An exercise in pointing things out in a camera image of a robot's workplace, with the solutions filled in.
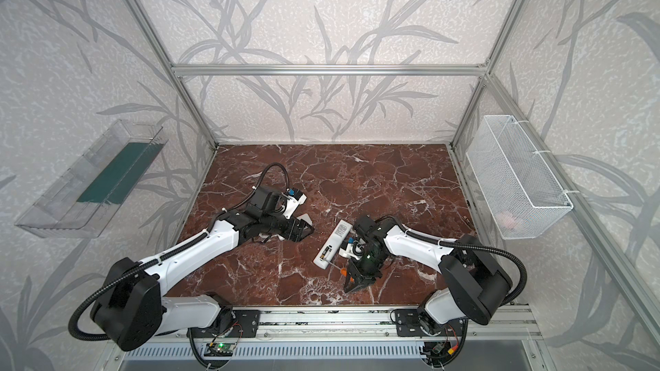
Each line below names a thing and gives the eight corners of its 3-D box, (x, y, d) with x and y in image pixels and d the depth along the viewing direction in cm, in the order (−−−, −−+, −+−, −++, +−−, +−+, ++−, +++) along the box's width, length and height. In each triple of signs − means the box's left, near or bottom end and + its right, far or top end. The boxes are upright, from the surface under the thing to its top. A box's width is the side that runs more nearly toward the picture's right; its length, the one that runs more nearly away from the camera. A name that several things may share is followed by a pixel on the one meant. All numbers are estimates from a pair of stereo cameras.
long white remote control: (313, 262, 87) (312, 260, 85) (340, 221, 97) (340, 218, 96) (325, 270, 86) (324, 268, 84) (352, 228, 96) (352, 225, 94)
